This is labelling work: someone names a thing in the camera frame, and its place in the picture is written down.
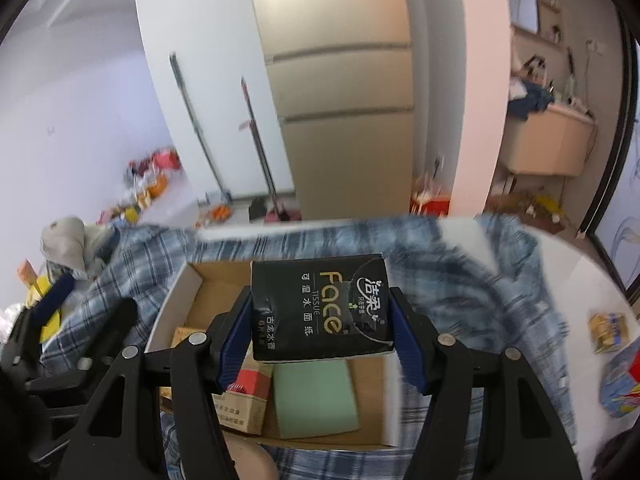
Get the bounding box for red broom handle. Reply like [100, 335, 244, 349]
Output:
[241, 77, 282, 220]

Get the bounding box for black framed glass door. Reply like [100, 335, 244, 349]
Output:
[582, 18, 639, 304]

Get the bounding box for dark blue clothes pile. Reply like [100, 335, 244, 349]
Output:
[506, 77, 554, 122]

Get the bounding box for black Face tissue pack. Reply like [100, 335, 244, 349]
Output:
[250, 254, 394, 363]

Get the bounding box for colourful snack bag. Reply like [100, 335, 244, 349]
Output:
[599, 338, 639, 418]

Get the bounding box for blue plaid shirt cloth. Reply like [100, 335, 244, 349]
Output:
[39, 212, 576, 480]

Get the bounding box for gold three-door refrigerator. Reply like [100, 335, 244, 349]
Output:
[253, 0, 414, 220]

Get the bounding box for small yellow box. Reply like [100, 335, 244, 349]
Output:
[588, 312, 629, 354]

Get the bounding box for green notepad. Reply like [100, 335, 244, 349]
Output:
[273, 361, 360, 440]

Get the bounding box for white cardboard tray box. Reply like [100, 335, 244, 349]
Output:
[146, 261, 401, 451]

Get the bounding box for grey mop handle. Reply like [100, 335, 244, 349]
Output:
[168, 52, 232, 204]

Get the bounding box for red plastic bag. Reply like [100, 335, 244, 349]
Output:
[127, 148, 182, 177]

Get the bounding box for red beige tissue pack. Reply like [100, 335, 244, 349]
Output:
[213, 344, 272, 436]

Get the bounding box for wooden vanity cabinet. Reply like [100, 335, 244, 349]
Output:
[499, 103, 597, 178]

